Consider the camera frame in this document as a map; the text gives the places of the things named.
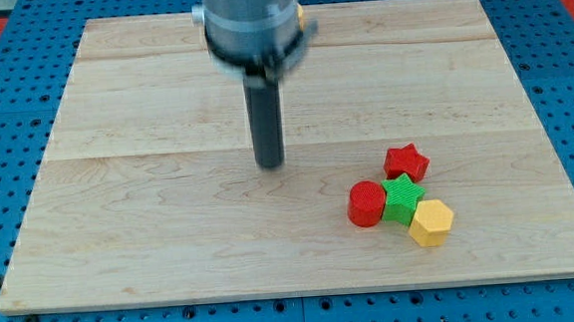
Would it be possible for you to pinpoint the green star block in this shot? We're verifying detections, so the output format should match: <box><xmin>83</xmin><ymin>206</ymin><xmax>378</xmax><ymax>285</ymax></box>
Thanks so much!
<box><xmin>382</xmin><ymin>173</ymin><xmax>426</xmax><ymax>226</ymax></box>

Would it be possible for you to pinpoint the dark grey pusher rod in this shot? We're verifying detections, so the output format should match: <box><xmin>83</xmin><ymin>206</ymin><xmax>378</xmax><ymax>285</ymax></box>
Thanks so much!
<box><xmin>243</xmin><ymin>83</ymin><xmax>285</xmax><ymax>169</ymax></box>

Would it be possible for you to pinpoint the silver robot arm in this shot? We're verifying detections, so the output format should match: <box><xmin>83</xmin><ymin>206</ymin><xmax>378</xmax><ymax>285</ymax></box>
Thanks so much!
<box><xmin>191</xmin><ymin>0</ymin><xmax>318</xmax><ymax>170</ymax></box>

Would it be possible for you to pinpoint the red cylinder block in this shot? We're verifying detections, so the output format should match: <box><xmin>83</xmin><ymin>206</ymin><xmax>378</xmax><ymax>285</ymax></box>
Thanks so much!
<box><xmin>347</xmin><ymin>180</ymin><xmax>387</xmax><ymax>227</ymax></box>

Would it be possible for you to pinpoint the wooden board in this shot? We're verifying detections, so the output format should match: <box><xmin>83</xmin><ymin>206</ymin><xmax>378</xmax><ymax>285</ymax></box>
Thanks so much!
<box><xmin>0</xmin><ymin>0</ymin><xmax>574</xmax><ymax>316</ymax></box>

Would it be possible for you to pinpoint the yellow hexagon block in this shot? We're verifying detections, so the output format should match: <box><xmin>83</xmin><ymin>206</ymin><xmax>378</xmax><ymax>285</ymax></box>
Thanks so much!
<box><xmin>408</xmin><ymin>199</ymin><xmax>455</xmax><ymax>247</ymax></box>

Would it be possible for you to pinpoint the red star block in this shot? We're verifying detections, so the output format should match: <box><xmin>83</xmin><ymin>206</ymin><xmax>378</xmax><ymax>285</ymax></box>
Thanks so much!
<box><xmin>383</xmin><ymin>144</ymin><xmax>430</xmax><ymax>183</ymax></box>

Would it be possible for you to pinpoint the yellow block behind arm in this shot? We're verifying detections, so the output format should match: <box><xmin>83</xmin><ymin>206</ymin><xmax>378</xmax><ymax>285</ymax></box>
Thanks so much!
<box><xmin>296</xmin><ymin>3</ymin><xmax>306</xmax><ymax>31</ymax></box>

